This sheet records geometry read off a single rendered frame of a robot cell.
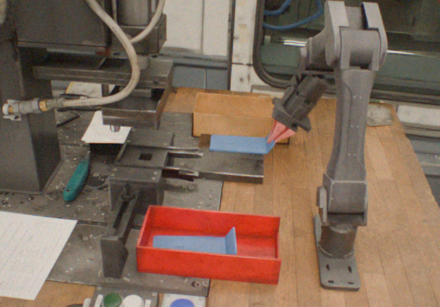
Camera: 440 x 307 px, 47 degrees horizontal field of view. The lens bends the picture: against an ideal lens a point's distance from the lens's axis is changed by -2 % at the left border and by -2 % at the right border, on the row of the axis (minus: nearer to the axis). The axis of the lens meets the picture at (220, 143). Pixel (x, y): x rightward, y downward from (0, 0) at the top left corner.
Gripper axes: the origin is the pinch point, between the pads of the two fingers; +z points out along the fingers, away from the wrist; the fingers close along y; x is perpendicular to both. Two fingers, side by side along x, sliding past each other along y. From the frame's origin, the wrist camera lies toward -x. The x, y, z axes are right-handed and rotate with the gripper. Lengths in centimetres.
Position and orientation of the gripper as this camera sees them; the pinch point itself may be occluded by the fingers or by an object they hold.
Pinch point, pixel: (270, 141)
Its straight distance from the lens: 125.1
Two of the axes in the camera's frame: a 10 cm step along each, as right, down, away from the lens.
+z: -5.3, 7.2, 4.5
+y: -8.5, -4.8, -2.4
